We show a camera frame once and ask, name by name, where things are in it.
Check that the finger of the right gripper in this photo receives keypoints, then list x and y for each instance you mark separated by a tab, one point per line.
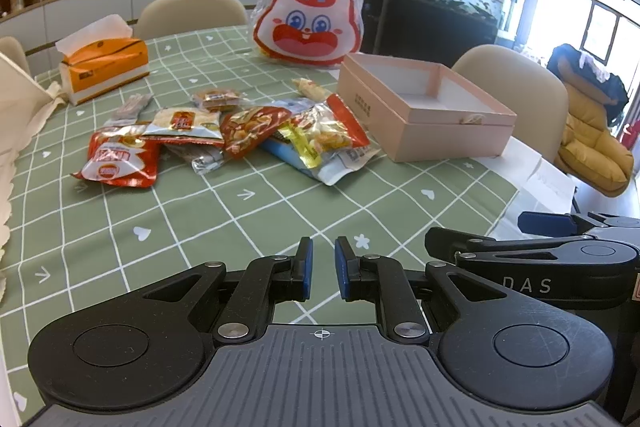
571	224
461	248

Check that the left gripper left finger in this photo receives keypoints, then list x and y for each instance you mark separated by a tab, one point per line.
266	282

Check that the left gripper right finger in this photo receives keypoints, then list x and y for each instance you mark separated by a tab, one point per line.
383	281

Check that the yellow red ball snack packet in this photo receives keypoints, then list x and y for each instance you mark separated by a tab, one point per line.
318	132

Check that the rice cracker snack packet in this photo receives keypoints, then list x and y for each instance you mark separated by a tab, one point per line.
190	125

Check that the red white roast duck snack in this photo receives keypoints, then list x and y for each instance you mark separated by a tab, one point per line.
121	156

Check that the white paper sheet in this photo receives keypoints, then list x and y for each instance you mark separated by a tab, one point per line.
539	186

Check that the yellow cushioned lounge chair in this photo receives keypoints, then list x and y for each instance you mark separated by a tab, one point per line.
589	151

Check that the grey transparent snack packet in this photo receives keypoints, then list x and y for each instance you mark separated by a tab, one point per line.
203	159

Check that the pink cardboard box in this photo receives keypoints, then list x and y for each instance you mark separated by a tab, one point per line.
420	111

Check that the beige chair right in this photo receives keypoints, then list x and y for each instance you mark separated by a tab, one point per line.
537	97

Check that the beige chair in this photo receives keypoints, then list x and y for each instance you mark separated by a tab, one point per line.
537	97
169	17
13	50

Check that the red peanut snack packet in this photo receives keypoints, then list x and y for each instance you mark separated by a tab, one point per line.
243	131

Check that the small brown snack packet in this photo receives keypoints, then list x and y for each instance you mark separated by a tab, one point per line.
219	100

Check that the red rabbit face bag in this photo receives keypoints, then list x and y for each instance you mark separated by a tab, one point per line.
318	33

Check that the orange tissue box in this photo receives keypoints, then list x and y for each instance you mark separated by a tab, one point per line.
99	58

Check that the beige chair far side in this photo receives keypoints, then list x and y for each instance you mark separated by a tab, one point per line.
169	17

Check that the beige chair left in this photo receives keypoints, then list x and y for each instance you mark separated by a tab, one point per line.
13	50

